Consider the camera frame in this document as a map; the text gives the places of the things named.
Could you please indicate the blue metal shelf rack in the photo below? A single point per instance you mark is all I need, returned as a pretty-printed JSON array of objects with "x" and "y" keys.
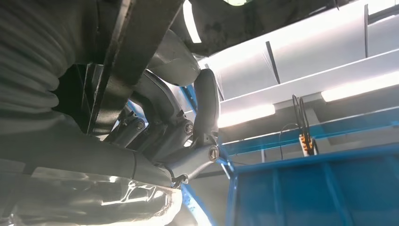
[{"x": 311, "y": 193}]

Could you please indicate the ceiling light strip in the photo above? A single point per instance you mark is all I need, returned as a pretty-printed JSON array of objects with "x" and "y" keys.
[
  {"x": 246, "y": 116},
  {"x": 358, "y": 87}
]

